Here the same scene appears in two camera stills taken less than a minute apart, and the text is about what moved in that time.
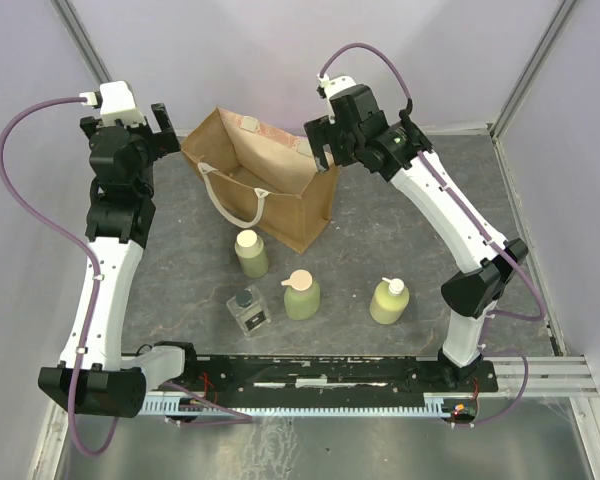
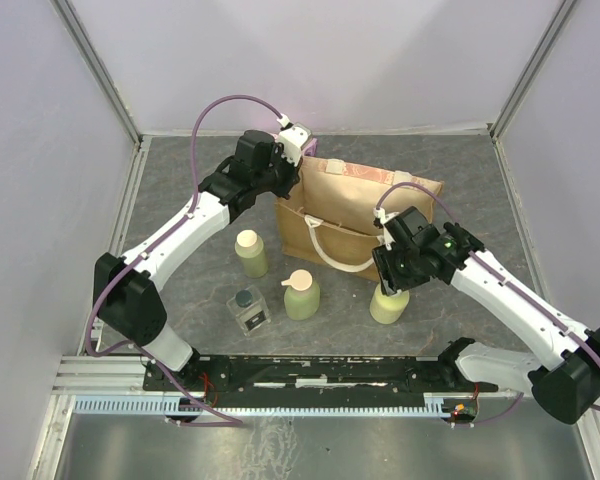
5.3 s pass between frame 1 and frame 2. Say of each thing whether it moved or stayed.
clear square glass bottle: stayed
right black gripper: moved
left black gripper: moved
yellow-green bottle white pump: stayed
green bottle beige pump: stayed
